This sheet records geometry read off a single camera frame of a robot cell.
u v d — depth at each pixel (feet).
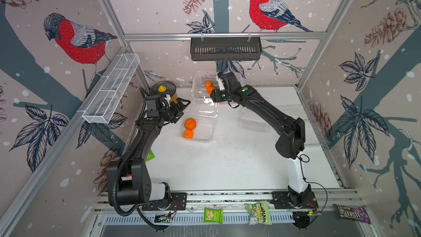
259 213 2.29
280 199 2.40
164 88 3.38
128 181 1.37
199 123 3.30
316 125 3.48
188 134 3.03
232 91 2.17
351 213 2.28
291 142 1.72
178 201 2.40
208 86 3.77
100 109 2.33
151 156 2.88
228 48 3.46
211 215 2.27
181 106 2.44
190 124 3.11
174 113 2.43
